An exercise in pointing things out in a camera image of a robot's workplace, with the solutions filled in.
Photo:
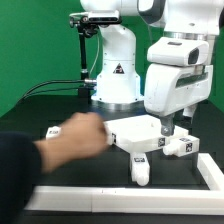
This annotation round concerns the black camera on stand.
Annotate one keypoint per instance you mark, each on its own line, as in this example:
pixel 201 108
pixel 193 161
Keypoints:
pixel 87 24

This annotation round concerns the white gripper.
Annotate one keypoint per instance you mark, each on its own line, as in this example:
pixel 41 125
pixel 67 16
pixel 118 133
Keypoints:
pixel 169 89

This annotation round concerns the white U-shaped fence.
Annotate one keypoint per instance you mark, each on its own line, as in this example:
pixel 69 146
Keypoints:
pixel 133 200

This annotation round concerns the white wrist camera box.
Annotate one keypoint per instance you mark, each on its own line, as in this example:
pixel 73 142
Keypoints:
pixel 178 52

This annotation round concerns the blurred human hand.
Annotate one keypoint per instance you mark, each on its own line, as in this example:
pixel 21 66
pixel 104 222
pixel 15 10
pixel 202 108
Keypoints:
pixel 82 136

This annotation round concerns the white square tabletop part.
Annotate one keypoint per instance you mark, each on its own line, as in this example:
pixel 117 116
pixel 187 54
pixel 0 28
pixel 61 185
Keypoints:
pixel 140 134

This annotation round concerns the dark sleeved forearm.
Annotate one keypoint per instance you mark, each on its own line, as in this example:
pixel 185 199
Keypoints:
pixel 20 171

